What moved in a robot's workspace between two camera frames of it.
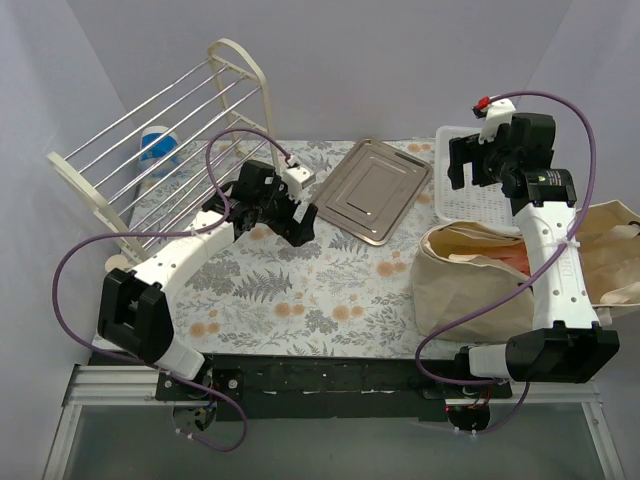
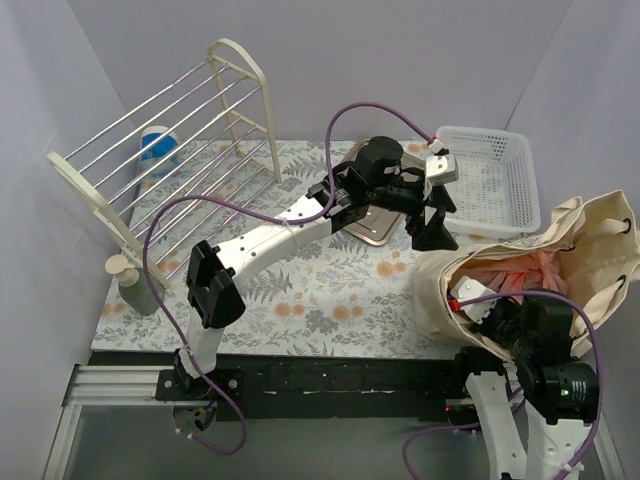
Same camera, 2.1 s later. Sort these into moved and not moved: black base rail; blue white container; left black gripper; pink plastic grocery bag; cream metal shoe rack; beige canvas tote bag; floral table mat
Moved: pink plastic grocery bag; left black gripper; beige canvas tote bag
Not moved: black base rail; cream metal shoe rack; floral table mat; blue white container
